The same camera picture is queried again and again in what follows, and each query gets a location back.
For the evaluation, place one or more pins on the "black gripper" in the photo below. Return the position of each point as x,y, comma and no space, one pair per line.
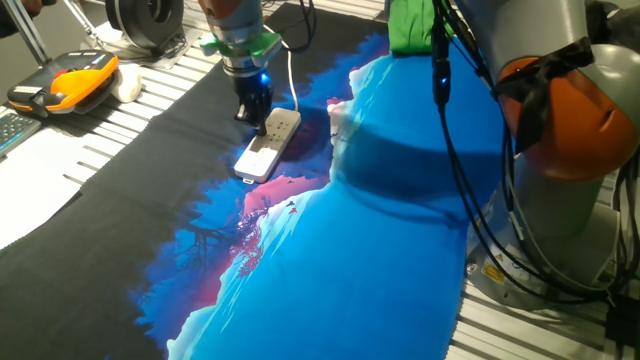
255,92

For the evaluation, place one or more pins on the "white power strip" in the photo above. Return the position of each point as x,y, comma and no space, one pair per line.
265,155

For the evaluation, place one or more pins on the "small white object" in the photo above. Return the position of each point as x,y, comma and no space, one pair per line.
127,82

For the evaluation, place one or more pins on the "black round device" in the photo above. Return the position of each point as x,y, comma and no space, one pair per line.
140,20

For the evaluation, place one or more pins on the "orange black teach pendant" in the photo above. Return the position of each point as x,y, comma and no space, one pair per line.
75,85

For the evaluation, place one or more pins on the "landscape print cloth mat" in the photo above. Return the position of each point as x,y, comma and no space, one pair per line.
350,275

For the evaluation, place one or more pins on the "green cloth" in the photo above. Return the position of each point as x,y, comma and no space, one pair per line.
410,25

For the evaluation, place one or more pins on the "white paper sheet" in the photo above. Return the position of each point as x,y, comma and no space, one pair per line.
35,185

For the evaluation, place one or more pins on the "black computer keyboard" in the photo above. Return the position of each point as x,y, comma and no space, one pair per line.
15,130

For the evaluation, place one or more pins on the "black garment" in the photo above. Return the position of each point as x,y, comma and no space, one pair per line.
620,25

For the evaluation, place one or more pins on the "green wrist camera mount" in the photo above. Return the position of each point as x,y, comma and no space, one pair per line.
260,47

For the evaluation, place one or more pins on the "aluminium frame post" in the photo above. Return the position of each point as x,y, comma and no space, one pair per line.
27,32

